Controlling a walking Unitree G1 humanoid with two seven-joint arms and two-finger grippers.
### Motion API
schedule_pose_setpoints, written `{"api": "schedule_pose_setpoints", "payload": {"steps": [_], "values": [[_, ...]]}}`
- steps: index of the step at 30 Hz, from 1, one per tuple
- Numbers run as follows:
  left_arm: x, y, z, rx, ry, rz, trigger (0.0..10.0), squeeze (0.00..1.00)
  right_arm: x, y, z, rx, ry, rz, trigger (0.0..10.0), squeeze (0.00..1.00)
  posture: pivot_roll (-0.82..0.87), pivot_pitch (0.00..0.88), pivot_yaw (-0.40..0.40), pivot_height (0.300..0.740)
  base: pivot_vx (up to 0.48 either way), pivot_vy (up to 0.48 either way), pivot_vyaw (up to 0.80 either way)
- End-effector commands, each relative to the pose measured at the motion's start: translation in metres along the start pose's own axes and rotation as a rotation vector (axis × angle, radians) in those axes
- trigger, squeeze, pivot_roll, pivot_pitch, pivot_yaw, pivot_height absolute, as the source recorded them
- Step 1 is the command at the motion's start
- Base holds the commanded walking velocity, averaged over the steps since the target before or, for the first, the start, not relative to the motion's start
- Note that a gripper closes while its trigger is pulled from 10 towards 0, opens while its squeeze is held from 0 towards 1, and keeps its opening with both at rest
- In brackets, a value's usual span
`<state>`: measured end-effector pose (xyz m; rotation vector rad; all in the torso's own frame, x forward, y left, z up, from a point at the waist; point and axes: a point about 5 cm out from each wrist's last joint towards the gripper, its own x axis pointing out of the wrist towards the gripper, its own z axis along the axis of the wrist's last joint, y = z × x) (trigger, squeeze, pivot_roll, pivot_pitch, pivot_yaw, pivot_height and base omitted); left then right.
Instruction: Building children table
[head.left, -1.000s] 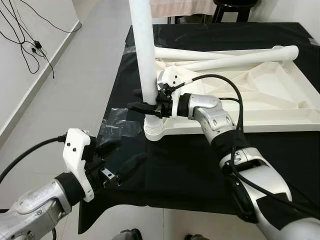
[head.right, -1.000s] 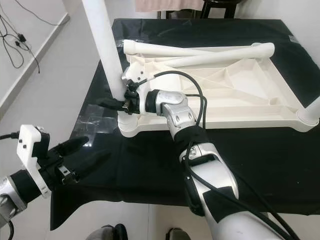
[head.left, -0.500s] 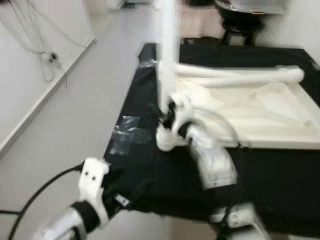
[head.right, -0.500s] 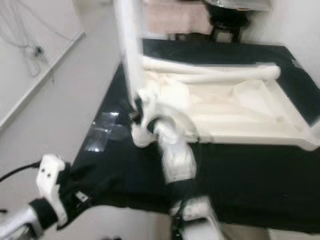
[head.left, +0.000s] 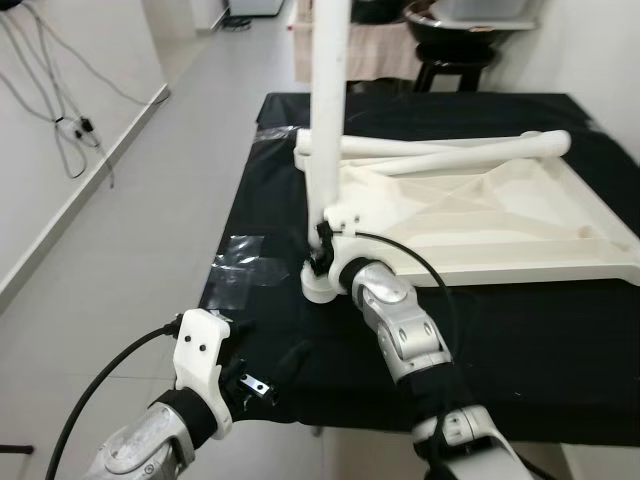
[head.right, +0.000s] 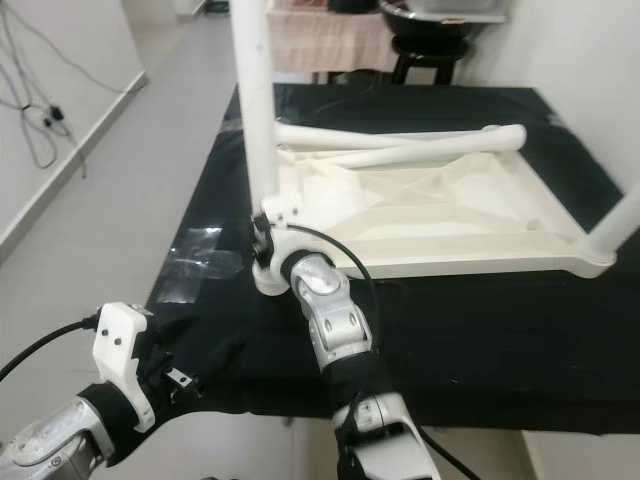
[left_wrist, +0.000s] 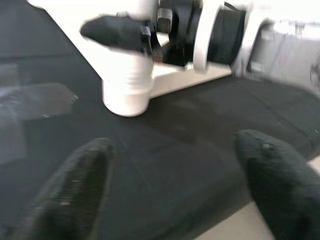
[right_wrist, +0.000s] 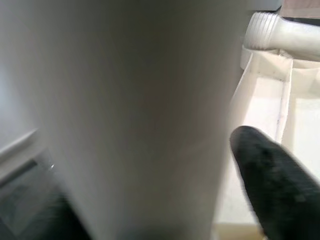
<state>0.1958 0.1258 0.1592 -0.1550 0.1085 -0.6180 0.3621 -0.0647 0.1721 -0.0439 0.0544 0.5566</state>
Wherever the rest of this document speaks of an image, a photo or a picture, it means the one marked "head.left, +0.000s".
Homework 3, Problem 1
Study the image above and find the white chest freezer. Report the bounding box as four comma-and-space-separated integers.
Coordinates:
228, 0, 284, 18

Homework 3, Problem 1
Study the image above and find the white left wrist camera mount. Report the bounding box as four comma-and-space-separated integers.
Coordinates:
172, 308, 236, 441

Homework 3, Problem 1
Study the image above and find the black bowl with steel rim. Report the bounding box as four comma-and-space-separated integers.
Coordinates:
405, 0, 531, 46

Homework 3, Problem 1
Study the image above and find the black table cloth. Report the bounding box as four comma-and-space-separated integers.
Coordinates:
200, 92, 640, 446

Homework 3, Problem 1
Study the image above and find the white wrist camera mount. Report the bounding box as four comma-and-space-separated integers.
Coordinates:
322, 203, 376, 296
172, 308, 236, 441

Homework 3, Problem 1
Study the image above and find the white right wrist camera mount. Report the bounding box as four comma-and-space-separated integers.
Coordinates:
322, 203, 376, 296

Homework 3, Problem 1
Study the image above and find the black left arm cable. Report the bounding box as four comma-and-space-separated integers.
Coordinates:
45, 318, 183, 480

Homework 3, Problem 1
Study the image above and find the clear plastic wrap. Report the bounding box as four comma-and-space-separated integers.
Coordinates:
205, 232, 291, 301

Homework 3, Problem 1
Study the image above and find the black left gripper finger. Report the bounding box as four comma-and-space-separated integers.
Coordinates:
275, 339, 314, 386

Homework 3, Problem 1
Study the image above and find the black round stool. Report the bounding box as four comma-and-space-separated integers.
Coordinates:
415, 45, 493, 93

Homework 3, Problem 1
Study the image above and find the white plastic table top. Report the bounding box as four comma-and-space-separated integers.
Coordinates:
295, 128, 640, 303

